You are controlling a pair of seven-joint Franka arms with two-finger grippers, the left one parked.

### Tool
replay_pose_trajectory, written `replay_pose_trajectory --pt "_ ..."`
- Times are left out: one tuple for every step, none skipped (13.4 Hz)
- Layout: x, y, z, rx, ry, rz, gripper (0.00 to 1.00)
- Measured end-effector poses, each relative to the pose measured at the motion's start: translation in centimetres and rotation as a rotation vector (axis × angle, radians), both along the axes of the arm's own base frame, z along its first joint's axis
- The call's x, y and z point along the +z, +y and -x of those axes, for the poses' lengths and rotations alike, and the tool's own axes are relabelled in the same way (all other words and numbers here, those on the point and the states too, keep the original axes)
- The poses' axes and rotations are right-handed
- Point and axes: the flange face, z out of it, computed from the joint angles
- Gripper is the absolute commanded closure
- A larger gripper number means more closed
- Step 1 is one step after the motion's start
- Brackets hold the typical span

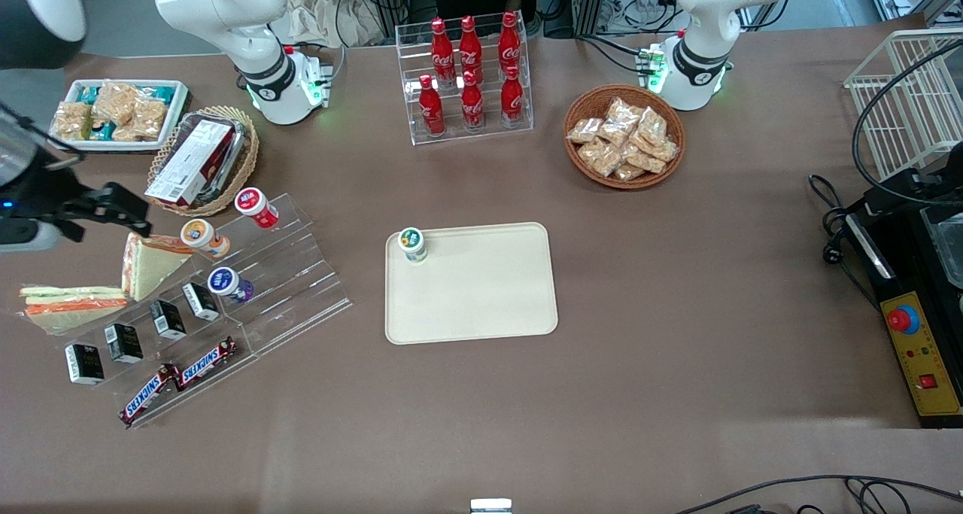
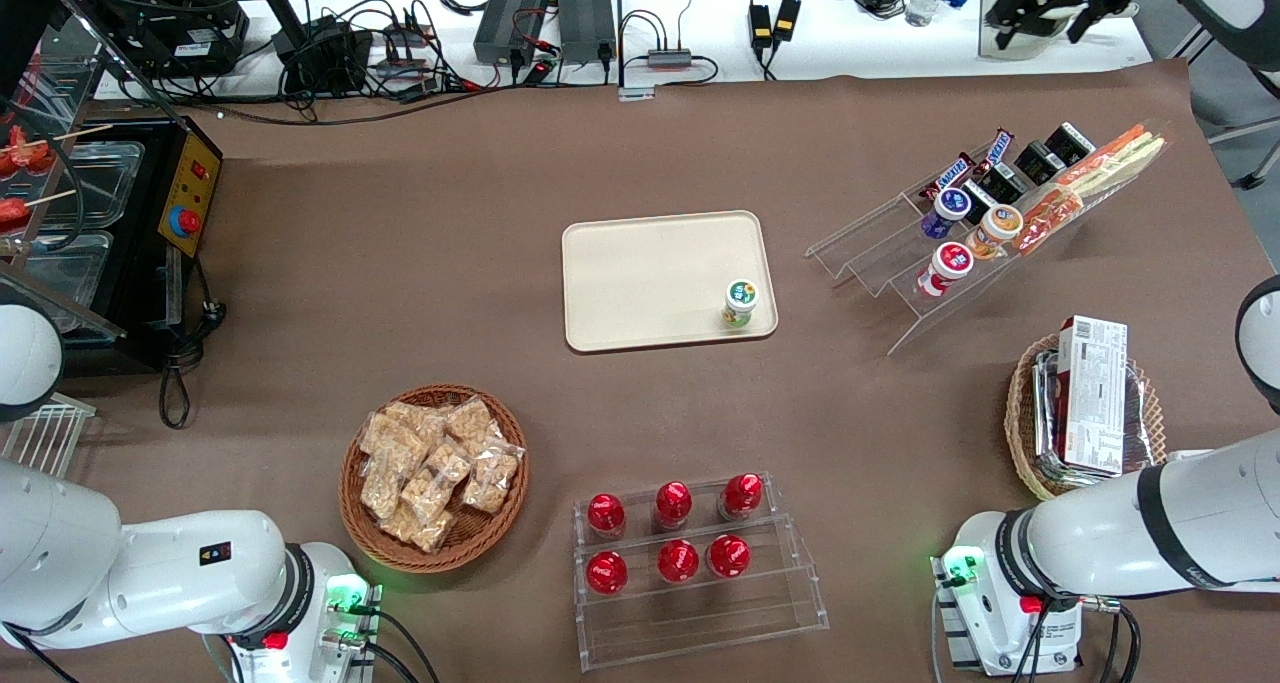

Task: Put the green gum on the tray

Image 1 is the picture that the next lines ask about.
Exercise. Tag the snickers bar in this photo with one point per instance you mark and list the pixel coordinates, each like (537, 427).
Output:
(205, 363)
(149, 395)

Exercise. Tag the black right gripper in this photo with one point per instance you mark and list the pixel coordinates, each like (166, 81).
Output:
(47, 191)

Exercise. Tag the beige crumpled cloth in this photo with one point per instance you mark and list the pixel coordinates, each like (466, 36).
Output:
(316, 13)

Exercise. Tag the purple gum bottle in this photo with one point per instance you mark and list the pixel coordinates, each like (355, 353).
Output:
(224, 281)

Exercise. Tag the dark brown biscuit box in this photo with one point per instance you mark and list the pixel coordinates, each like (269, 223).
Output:
(229, 153)

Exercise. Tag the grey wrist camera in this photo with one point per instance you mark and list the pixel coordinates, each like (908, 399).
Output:
(26, 235)

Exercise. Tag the clear snack packet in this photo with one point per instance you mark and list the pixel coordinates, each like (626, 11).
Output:
(630, 171)
(584, 130)
(647, 160)
(653, 125)
(615, 133)
(600, 157)
(623, 111)

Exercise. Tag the brown round wicker basket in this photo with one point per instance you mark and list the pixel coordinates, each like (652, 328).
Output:
(583, 104)

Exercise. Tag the black and yellow control box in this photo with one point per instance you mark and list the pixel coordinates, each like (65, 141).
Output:
(921, 356)

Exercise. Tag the black device on control box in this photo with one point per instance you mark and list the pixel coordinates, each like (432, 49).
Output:
(903, 187)

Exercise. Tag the green gum bottle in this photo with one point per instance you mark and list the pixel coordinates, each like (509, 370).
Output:
(412, 244)

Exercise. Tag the white rectangular plastic tray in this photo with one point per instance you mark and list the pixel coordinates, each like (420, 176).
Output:
(177, 115)

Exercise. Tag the flat wrapped sandwich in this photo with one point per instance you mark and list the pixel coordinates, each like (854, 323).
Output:
(71, 309)

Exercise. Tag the small white object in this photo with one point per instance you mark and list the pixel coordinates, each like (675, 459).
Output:
(490, 506)

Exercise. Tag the red cola bottle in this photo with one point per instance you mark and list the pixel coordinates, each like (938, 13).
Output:
(509, 44)
(442, 51)
(432, 111)
(472, 106)
(470, 47)
(512, 100)

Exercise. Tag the triangular wrapped sandwich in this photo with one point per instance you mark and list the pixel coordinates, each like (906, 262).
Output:
(150, 269)

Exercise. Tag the light woven wicker basket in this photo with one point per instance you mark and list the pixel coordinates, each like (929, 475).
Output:
(248, 160)

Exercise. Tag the clear acrylic stepped stand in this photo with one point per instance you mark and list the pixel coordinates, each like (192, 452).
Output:
(293, 303)

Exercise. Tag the red gum bottle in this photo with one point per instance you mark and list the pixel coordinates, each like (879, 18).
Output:
(254, 204)

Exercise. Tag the clear acrylic bottle rack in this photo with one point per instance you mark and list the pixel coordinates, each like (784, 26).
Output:
(485, 134)

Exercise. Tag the orange gum bottle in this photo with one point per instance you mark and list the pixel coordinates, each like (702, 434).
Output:
(199, 235)

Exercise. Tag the teal snack packet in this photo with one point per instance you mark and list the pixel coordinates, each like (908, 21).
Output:
(89, 94)
(159, 91)

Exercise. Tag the rice cracker packet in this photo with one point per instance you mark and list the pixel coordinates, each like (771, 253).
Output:
(73, 121)
(143, 119)
(116, 101)

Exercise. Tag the beige plastic tray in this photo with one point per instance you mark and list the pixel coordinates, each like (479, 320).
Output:
(481, 292)

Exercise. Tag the small black box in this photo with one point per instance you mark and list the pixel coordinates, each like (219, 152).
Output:
(124, 343)
(201, 302)
(168, 320)
(84, 363)

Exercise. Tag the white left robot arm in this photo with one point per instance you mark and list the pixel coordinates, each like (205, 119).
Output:
(707, 17)

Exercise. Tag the white and red biscuit box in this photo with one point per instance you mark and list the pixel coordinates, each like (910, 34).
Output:
(192, 164)

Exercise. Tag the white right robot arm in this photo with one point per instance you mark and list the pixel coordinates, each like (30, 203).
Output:
(226, 10)

